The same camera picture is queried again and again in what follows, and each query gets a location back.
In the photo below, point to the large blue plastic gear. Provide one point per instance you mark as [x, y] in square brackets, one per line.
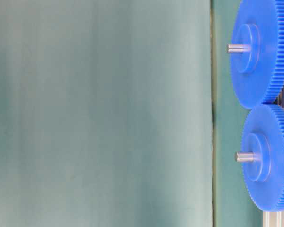
[258, 76]

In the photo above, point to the bare steel shaft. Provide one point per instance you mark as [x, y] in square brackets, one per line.
[244, 157]

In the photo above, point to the steel shaft through large gear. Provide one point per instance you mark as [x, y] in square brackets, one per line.
[238, 48]

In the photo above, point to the small blue plastic gear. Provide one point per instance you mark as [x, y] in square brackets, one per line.
[263, 135]

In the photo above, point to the green table mat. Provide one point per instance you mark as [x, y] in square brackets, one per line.
[232, 206]

